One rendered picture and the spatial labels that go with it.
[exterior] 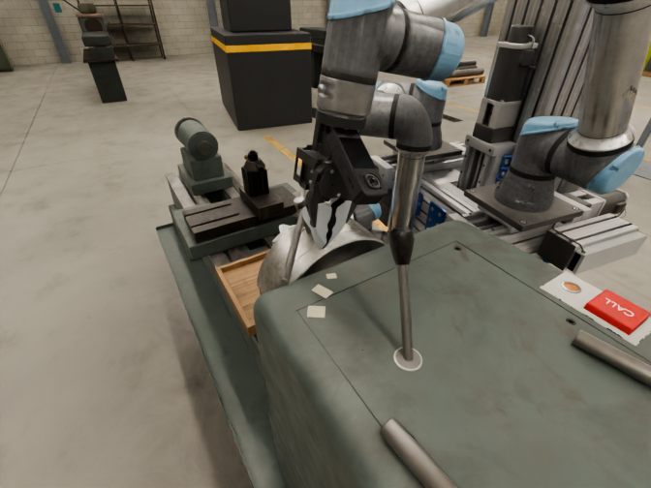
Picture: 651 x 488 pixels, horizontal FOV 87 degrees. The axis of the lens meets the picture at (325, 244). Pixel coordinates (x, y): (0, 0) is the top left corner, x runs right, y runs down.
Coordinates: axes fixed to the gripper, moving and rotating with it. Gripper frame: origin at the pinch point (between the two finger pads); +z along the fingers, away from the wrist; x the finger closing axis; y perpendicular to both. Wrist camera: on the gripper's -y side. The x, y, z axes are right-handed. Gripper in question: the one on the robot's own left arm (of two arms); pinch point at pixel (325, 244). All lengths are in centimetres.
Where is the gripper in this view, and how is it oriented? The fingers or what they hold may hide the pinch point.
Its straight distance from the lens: 55.7
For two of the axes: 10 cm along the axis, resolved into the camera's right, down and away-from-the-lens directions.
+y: -5.2, -5.0, 6.9
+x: -8.4, 1.4, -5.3
